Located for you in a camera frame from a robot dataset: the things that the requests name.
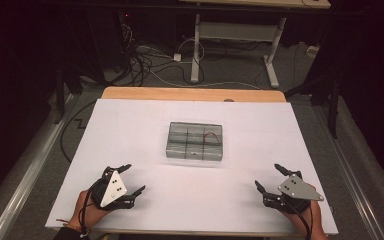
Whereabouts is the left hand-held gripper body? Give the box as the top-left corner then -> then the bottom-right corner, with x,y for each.
91,167 -> 135,212

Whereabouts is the person's left hand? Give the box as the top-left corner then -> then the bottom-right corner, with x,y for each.
68,188 -> 112,231

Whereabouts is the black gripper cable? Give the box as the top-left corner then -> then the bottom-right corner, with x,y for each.
78,178 -> 105,240
286,199 -> 315,240

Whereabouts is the black metal stand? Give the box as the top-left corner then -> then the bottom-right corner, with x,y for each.
283,71 -> 344,140
53,63 -> 85,125

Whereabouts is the red rubber band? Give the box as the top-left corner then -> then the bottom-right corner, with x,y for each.
202,132 -> 222,145

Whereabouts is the white-legged desk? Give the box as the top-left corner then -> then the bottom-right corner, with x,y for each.
179,0 -> 332,90

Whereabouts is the bundle of floor cables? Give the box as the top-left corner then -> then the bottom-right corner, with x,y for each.
118,21 -> 211,88

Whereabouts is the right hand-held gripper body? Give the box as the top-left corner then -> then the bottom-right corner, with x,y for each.
262,171 -> 325,215

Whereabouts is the wooden table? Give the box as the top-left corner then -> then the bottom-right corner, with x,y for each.
100,86 -> 287,103

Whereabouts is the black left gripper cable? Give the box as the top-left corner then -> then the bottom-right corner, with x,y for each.
78,178 -> 105,240

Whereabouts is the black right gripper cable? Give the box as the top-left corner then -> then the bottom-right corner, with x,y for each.
286,199 -> 315,240

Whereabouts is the clear grey compartment box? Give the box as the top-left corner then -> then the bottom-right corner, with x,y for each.
165,121 -> 224,162

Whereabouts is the thin wrist bracelet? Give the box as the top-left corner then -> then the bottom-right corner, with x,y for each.
55,218 -> 91,238

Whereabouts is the metal floor rail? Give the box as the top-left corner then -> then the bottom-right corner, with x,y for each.
313,105 -> 384,240
0,93 -> 77,240

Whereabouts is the person's right hand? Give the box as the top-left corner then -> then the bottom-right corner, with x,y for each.
284,200 -> 328,239

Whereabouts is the black floor cable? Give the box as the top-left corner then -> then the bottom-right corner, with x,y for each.
59,99 -> 98,164

